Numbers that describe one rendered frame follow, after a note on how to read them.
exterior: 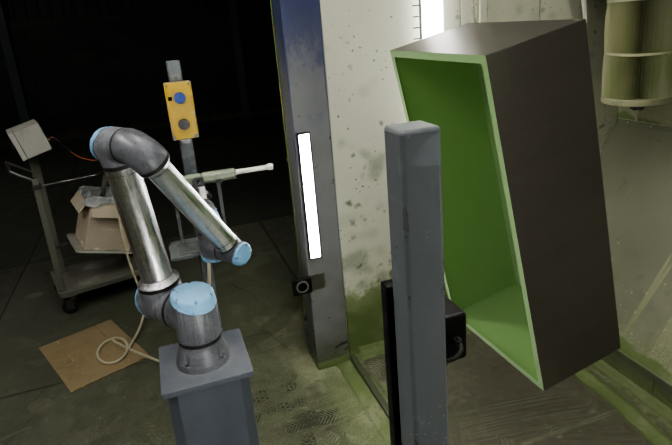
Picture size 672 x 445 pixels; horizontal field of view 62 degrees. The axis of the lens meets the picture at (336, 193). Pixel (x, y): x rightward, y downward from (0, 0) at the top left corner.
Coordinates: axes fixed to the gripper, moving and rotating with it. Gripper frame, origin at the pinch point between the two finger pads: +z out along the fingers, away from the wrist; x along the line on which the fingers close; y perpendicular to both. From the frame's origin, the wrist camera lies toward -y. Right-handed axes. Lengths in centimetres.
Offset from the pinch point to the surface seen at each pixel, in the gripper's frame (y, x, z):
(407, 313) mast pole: -33, 12, -187
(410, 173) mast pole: -50, 13, -188
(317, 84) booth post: -39, 60, 6
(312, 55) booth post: -52, 59, 6
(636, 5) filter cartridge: -62, 199, -36
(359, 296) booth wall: 72, 73, 6
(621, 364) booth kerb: 98, 175, -67
